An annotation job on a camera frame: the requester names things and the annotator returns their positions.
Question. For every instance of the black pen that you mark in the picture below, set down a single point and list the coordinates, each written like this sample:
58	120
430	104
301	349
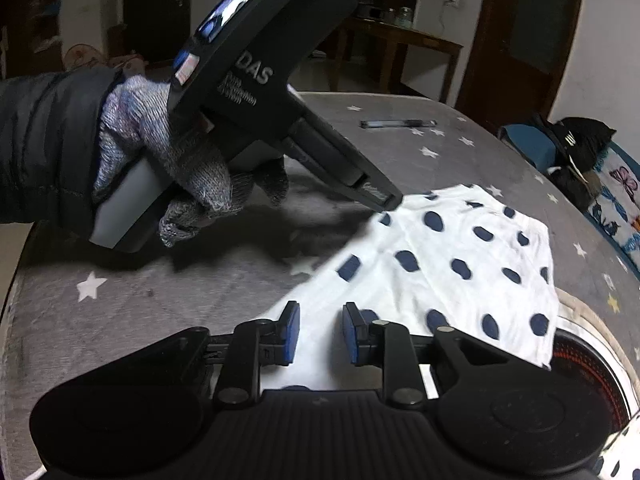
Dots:
400	123

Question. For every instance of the blue sofa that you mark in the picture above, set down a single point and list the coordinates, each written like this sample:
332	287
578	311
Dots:
525	145

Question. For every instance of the dark wooden side table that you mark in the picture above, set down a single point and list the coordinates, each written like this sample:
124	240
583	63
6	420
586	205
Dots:
400	35

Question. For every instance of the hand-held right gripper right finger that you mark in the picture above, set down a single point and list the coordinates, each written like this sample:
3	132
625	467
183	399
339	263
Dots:
350	335

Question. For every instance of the person's left hand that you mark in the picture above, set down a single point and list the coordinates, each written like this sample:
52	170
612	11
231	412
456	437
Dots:
190	160

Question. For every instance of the brown wooden door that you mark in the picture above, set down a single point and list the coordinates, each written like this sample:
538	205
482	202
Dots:
540	35

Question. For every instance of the person's left forearm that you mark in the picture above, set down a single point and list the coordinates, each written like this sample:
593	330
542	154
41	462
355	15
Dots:
45	145

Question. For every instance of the black jacket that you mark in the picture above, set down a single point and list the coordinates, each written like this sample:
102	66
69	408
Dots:
575	135

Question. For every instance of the grey star-print table cover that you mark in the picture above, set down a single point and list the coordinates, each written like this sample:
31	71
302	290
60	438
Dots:
150	280

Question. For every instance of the glass jar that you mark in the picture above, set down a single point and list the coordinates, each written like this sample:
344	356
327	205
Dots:
405	17

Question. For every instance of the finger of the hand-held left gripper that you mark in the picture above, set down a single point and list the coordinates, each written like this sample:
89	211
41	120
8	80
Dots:
380	192

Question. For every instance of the white navy polka dot garment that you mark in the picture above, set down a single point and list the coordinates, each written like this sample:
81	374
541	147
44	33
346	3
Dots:
450	240

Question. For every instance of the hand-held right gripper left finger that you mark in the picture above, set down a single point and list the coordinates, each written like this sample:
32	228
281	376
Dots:
292	332

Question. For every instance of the butterfly print pillow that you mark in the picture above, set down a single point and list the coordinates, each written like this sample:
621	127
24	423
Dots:
620	185

